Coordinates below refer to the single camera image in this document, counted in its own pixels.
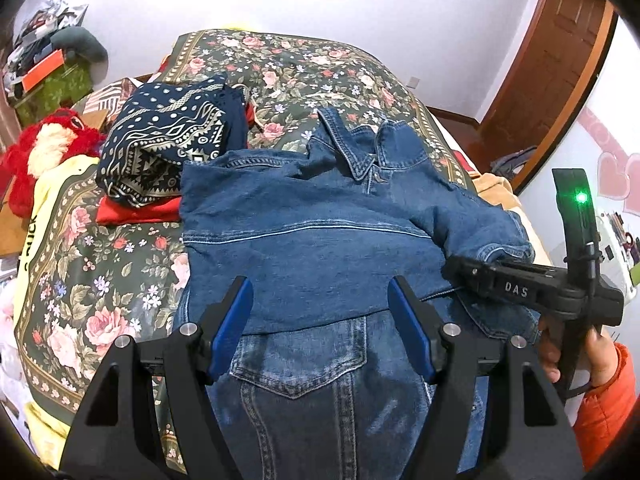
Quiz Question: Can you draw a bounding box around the floral bedspread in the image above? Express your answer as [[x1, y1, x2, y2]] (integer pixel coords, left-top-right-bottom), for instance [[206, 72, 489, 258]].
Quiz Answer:
[[14, 30, 481, 476]]

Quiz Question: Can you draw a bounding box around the brown cardboard box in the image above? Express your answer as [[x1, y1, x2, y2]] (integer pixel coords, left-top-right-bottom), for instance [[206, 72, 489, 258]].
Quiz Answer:
[[0, 175, 31, 257]]

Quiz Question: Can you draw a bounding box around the blue denim jacket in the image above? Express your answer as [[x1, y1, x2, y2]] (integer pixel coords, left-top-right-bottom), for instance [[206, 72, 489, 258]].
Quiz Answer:
[[172, 106, 543, 480]]

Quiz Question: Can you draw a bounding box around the wooden door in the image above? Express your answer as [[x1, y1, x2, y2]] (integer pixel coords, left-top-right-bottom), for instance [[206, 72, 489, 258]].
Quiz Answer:
[[470, 0, 621, 196]]

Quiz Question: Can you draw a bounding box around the person's right forearm orange sleeve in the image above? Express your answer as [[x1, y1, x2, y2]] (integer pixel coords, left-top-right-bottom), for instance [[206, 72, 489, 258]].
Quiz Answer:
[[572, 342, 640, 456]]

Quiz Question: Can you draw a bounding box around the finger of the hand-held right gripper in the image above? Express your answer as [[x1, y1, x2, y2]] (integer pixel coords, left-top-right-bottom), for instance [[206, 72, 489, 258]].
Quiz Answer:
[[441, 254, 495, 298]]

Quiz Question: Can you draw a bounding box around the person's right hand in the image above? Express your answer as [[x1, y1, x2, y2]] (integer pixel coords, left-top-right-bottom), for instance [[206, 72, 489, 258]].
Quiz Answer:
[[537, 317, 621, 389]]

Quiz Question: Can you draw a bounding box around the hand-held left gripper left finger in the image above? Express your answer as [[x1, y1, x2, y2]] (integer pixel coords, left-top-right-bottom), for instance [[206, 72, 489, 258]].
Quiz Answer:
[[59, 275, 255, 480]]

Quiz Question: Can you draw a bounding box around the white pink fluffy cloth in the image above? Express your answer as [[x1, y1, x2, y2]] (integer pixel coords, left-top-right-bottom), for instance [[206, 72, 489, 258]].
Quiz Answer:
[[0, 280, 31, 411]]

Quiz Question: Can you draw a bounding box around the grey pillow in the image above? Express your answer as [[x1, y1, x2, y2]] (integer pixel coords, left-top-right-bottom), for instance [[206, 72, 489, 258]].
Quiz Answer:
[[50, 26, 108, 63]]

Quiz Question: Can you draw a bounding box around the red folded cloth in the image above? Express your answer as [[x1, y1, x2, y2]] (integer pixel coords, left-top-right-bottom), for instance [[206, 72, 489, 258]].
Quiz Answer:
[[96, 195, 182, 226]]

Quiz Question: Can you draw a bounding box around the striped pink cloth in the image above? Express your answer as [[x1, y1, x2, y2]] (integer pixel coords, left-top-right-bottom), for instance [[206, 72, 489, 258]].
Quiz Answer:
[[82, 78, 146, 126]]

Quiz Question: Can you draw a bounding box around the green cloth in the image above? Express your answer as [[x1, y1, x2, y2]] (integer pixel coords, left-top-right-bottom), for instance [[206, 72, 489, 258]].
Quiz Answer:
[[15, 60, 93, 126]]

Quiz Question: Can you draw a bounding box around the pile of printed bags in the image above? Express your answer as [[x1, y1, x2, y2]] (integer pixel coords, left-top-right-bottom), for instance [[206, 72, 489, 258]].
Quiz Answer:
[[2, 2, 88, 96]]

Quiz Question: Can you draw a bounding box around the yellow cloth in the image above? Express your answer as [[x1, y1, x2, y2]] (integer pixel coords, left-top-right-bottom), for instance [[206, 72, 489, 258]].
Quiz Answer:
[[12, 156, 101, 456]]

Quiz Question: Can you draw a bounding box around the red plush toy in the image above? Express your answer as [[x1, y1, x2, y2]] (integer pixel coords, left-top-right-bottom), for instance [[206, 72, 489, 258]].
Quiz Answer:
[[0, 108, 107, 218]]

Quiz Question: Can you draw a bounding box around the navy patterned folded cloth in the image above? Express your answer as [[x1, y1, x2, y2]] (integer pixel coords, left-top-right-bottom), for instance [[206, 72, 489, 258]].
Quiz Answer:
[[96, 74, 249, 209]]

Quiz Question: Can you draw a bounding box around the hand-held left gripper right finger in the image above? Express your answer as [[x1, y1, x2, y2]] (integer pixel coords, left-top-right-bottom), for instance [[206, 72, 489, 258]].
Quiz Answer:
[[387, 275, 586, 480]]

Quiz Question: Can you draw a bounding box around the orange box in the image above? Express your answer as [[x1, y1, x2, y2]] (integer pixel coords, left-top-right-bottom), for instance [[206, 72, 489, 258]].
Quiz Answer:
[[22, 50, 66, 90]]

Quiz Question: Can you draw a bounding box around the pink heart wall sticker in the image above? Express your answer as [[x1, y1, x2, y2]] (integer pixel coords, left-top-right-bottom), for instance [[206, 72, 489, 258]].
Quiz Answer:
[[577, 105, 640, 211]]

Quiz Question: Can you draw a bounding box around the white printed box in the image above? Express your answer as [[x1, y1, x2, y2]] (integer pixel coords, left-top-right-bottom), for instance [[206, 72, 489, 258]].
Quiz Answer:
[[595, 210, 640, 286]]

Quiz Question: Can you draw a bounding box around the tan blanket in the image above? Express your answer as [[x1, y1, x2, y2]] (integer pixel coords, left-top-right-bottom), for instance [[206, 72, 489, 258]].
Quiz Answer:
[[472, 172, 523, 211]]

